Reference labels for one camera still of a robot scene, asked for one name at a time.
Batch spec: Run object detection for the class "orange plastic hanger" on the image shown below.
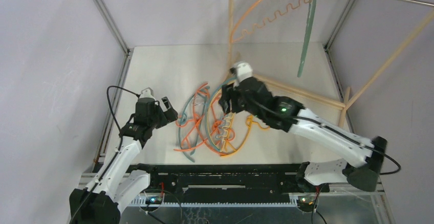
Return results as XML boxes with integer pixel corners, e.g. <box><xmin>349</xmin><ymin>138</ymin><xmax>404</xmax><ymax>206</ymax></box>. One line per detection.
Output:
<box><xmin>174</xmin><ymin>82</ymin><xmax>210</xmax><ymax>152</ymax></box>
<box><xmin>175</xmin><ymin>84</ymin><xmax>241</xmax><ymax>157</ymax></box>

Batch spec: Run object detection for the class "light blue wavy hanger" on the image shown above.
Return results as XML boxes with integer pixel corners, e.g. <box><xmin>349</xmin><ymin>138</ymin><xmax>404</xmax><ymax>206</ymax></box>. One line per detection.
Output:
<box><xmin>203</xmin><ymin>77</ymin><xmax>236</xmax><ymax>152</ymax></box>

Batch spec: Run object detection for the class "pale yellow wavy hanger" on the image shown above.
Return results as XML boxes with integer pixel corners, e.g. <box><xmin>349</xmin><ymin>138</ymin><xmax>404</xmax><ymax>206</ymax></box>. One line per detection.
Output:
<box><xmin>211</xmin><ymin>113</ymin><xmax>235</xmax><ymax>154</ymax></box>

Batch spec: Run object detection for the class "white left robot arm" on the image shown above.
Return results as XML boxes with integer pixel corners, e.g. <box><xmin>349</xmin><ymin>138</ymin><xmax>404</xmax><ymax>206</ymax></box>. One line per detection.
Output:
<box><xmin>69</xmin><ymin>96</ymin><xmax>178</xmax><ymax>223</ymax></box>

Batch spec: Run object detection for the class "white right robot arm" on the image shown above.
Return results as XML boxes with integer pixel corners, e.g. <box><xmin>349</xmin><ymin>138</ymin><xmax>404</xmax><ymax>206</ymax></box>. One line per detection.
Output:
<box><xmin>219</xmin><ymin>77</ymin><xmax>387</xmax><ymax>192</ymax></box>

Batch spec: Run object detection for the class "yellow-orange plastic hanger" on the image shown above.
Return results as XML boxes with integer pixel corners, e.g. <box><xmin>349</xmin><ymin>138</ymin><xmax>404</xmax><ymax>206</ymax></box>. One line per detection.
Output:
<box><xmin>220</xmin><ymin>115</ymin><xmax>270</xmax><ymax>158</ymax></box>

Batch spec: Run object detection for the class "teal plastic hanger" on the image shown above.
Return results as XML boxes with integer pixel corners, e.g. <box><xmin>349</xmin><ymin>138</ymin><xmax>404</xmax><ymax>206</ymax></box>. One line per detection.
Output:
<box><xmin>175</xmin><ymin>92</ymin><xmax>209</xmax><ymax>163</ymax></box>

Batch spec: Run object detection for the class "peach wavy hanger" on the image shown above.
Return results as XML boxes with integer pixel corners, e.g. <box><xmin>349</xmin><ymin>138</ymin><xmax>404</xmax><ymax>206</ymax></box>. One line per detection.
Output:
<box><xmin>229</xmin><ymin>0</ymin><xmax>314</xmax><ymax>43</ymax></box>

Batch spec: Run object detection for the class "left circuit board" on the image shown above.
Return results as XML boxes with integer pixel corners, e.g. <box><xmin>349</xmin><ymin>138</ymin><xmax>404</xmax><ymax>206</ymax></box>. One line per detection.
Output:
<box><xmin>144</xmin><ymin>195</ymin><xmax>164</xmax><ymax>207</ymax></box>

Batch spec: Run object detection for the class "circuit board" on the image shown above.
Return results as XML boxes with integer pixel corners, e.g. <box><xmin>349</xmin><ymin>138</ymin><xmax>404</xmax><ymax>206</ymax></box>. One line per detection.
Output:
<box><xmin>297</xmin><ymin>196</ymin><xmax>316</xmax><ymax>208</ymax></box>
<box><xmin>144</xmin><ymin>195</ymin><xmax>164</xmax><ymax>207</ymax></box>

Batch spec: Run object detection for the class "green hanging hanger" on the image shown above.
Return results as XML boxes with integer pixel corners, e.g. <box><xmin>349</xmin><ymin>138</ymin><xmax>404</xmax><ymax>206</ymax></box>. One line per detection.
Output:
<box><xmin>297</xmin><ymin>0</ymin><xmax>317</xmax><ymax>78</ymax></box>

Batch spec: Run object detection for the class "right circuit board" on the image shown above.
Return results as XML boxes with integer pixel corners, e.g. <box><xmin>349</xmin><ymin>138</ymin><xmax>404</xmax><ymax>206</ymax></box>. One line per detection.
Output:
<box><xmin>297</xmin><ymin>196</ymin><xmax>316</xmax><ymax>208</ymax></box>

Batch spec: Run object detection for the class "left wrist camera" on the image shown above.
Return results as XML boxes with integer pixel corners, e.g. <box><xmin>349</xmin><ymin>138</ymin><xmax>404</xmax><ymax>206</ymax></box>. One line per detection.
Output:
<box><xmin>139</xmin><ymin>87</ymin><xmax>156</xmax><ymax>101</ymax></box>

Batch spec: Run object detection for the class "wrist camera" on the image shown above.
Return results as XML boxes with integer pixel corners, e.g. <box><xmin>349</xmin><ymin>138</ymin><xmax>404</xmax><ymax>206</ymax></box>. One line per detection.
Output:
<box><xmin>229</xmin><ymin>61</ymin><xmax>253</xmax><ymax>83</ymax></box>
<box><xmin>139</xmin><ymin>87</ymin><xmax>156</xmax><ymax>101</ymax></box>

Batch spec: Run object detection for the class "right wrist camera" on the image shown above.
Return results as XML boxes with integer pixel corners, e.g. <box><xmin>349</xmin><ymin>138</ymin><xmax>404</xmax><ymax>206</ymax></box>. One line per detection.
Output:
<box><xmin>229</xmin><ymin>61</ymin><xmax>253</xmax><ymax>83</ymax></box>

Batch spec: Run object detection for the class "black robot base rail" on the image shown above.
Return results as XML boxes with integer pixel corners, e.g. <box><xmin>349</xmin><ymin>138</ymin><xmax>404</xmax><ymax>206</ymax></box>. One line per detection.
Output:
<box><xmin>126</xmin><ymin>164</ymin><xmax>330</xmax><ymax>205</ymax></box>

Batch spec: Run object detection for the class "wooden clothes rack frame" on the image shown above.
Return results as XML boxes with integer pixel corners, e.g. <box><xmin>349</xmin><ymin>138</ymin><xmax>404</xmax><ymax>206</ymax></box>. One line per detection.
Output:
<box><xmin>228</xmin><ymin>0</ymin><xmax>433</xmax><ymax>127</ymax></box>

